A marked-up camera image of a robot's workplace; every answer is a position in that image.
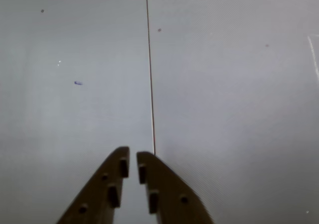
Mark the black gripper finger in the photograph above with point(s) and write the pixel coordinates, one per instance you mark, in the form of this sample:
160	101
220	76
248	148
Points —
172	191
99	196

